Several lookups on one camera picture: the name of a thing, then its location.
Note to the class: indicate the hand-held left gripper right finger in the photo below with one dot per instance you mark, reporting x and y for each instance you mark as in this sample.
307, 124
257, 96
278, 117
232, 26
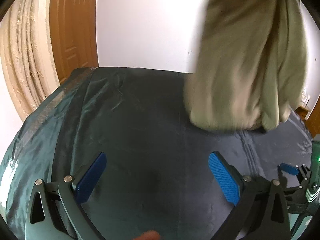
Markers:
223, 180

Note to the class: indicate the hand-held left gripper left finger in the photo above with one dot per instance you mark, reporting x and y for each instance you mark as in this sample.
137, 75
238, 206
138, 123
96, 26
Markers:
91, 177

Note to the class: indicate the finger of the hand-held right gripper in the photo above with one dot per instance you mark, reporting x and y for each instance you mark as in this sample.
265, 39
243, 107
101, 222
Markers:
296, 200
288, 168

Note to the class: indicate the beige fleece garment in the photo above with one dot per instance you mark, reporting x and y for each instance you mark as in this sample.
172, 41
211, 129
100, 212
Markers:
245, 67

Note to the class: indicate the person's left hand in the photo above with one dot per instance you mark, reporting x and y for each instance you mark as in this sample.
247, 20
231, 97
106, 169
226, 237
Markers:
150, 235

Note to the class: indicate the wooden desk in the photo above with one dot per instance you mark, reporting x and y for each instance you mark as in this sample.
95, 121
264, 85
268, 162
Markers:
303, 113

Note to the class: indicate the dark table cover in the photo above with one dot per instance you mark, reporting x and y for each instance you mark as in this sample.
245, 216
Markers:
150, 130

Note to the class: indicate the beige curtain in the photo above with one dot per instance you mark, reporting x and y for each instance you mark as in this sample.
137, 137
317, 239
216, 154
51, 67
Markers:
25, 55

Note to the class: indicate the brown wooden door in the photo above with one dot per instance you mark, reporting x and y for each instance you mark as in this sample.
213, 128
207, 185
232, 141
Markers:
72, 30

